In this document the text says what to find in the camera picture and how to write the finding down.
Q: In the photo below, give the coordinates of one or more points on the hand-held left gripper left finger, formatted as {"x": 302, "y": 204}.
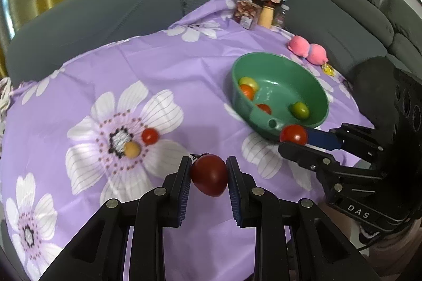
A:
{"x": 183, "y": 188}

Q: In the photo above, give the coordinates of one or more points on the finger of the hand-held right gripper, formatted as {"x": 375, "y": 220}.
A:
{"x": 321, "y": 137}
{"x": 303, "y": 155}

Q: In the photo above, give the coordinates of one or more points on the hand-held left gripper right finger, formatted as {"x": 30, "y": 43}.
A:
{"x": 234, "y": 188}

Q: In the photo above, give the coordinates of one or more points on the red cherry tomato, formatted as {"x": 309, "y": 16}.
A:
{"x": 293, "y": 135}
{"x": 150, "y": 136}
{"x": 263, "y": 108}

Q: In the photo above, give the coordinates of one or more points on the large red tomato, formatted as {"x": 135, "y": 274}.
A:
{"x": 210, "y": 179}

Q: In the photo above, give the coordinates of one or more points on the green tomato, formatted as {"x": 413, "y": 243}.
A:
{"x": 299, "y": 109}

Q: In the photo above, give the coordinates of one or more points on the green plastic bowl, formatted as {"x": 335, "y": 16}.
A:
{"x": 280, "y": 70}

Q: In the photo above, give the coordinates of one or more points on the orange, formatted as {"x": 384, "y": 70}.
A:
{"x": 246, "y": 92}

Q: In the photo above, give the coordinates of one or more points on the yellow-green tomato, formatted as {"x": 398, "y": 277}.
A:
{"x": 248, "y": 81}

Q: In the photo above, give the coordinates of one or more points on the small tan longan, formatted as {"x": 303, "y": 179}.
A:
{"x": 132, "y": 149}

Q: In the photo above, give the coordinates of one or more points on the yellow wrapper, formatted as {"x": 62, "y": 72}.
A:
{"x": 327, "y": 69}

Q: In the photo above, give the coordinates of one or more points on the black and white shoe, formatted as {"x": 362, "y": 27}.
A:
{"x": 366, "y": 231}

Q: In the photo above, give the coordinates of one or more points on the person's leg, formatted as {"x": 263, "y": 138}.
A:
{"x": 399, "y": 241}

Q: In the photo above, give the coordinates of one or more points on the purple floral cloth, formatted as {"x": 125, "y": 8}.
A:
{"x": 181, "y": 70}

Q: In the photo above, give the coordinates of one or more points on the grey recliner sofa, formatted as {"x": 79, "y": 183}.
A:
{"x": 329, "y": 10}

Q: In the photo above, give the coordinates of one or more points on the dark glass jar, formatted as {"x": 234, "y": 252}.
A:
{"x": 280, "y": 17}

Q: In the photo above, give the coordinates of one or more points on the yellow cylinder bottle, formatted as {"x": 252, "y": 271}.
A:
{"x": 266, "y": 15}

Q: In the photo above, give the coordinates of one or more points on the red patterned snack bag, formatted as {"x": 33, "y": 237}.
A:
{"x": 246, "y": 12}

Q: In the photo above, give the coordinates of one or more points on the white patterned cloth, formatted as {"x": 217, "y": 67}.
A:
{"x": 4, "y": 93}

